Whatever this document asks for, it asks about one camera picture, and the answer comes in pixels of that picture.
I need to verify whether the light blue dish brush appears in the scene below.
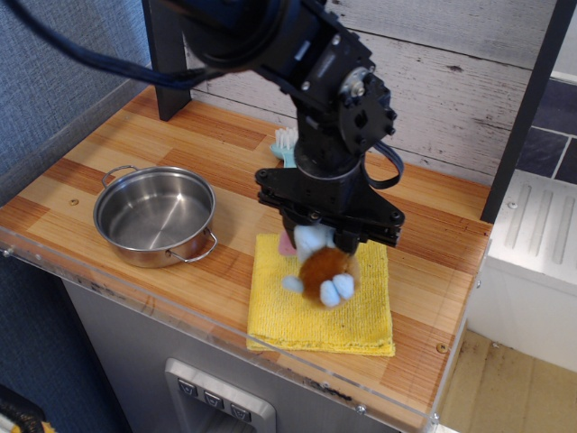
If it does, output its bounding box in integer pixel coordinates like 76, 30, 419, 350
270, 127, 298, 168

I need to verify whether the yellow black object corner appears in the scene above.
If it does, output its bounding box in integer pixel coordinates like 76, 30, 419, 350
1, 385, 56, 433

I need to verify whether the black left shelf post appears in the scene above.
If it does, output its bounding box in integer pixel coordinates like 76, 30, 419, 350
142, 0, 191, 121

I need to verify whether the black right shelf post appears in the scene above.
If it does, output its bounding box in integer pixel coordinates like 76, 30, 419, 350
481, 0, 576, 224

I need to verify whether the grey toy fridge cabinet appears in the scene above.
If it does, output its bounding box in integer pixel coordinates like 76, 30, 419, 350
65, 281, 431, 432

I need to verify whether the white ridged side counter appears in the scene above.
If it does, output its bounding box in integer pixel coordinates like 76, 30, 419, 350
466, 170, 576, 371

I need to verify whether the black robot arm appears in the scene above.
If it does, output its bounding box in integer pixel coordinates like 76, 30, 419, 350
174, 1, 405, 253

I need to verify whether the clear acrylic edge guard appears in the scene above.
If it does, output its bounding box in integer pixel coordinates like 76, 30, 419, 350
1, 217, 491, 432

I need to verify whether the blue and brown plush toy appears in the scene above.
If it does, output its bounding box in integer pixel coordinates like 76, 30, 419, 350
281, 225, 361, 309

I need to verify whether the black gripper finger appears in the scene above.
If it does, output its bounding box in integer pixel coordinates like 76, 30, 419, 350
279, 211, 298, 253
334, 230, 360, 255

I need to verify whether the silver dispenser button panel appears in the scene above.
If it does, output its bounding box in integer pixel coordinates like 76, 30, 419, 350
165, 358, 277, 432

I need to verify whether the yellow folded towel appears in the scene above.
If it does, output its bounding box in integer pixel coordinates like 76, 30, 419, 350
246, 234, 396, 357

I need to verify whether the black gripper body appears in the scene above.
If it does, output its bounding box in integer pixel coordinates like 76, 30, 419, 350
255, 168, 405, 246

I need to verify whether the stainless steel pot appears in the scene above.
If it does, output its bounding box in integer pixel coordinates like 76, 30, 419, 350
93, 165, 218, 268

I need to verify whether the black shelf post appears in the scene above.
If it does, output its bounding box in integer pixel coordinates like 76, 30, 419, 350
142, 0, 191, 121
481, 0, 576, 224

